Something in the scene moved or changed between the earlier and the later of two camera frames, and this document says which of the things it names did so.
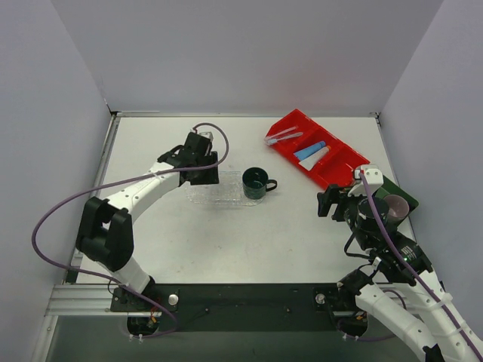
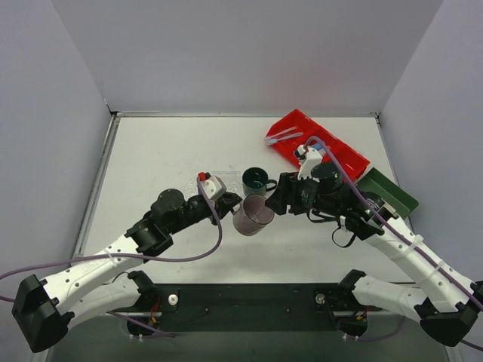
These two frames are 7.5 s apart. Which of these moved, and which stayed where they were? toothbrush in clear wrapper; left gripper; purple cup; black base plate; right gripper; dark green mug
Moved: left gripper; purple cup; right gripper
Stayed: dark green mug; toothbrush in clear wrapper; black base plate
